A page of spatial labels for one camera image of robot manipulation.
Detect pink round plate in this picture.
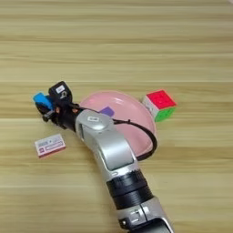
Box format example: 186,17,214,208
79,89,157,159

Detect blue rectangular block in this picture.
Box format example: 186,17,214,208
32,92,55,111

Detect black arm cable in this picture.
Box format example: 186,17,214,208
71,104,158,162

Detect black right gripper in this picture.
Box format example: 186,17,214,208
35,103,84,132

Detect small white red box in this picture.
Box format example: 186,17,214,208
34,133,67,159

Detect colourful puzzle cube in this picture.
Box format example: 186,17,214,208
141,89,178,123

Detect purple rectangular block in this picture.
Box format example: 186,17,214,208
99,106,116,118

